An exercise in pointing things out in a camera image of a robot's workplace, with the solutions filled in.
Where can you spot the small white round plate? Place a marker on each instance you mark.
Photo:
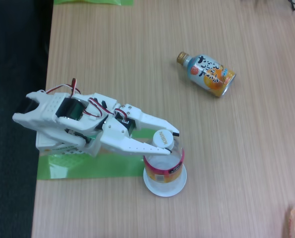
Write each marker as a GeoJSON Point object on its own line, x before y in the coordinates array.
{"type": "Point", "coordinates": [165, 194]}

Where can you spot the clear plastic bottle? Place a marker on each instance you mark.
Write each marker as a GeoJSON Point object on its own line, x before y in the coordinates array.
{"type": "Point", "coordinates": [162, 171]}

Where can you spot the green tape at table edge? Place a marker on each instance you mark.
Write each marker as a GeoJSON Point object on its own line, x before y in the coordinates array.
{"type": "Point", "coordinates": [93, 2]}

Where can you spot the long green tape strip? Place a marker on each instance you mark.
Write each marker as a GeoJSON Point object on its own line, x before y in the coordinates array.
{"type": "Point", "coordinates": [88, 168]}

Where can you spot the orange juice aluminium bottle can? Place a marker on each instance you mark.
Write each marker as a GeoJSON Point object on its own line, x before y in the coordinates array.
{"type": "Point", "coordinates": [209, 74]}

